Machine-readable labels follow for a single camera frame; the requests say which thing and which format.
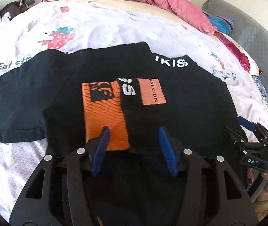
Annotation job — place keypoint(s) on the strawberry bear printed blanket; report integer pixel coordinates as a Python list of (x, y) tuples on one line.
[(105, 28)]

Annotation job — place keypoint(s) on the red patterned cloth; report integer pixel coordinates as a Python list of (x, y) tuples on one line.
[(238, 51)]

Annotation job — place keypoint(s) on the black shirt with orange patches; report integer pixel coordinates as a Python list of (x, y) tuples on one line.
[(60, 103)]

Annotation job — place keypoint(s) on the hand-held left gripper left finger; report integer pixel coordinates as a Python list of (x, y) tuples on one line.
[(100, 150)]

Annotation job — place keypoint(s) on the blue purple striped cloth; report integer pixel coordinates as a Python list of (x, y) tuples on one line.
[(221, 24)]

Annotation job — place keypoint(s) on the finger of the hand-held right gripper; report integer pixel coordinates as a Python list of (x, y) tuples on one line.
[(246, 123), (238, 139)]

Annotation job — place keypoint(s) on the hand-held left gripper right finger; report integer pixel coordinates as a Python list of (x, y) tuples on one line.
[(167, 150)]

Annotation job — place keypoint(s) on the grey sofa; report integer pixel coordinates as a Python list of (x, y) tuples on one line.
[(249, 30)]

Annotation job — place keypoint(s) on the blue patterned cloth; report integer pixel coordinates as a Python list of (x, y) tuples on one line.
[(264, 91)]

